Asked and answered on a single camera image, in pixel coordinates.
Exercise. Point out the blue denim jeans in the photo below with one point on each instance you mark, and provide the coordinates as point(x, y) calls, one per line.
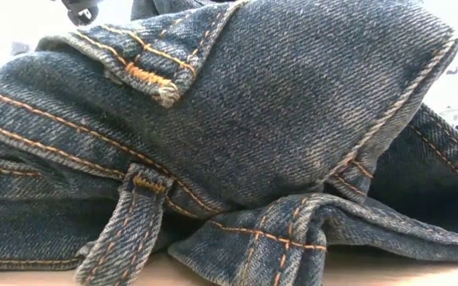
point(253, 119)

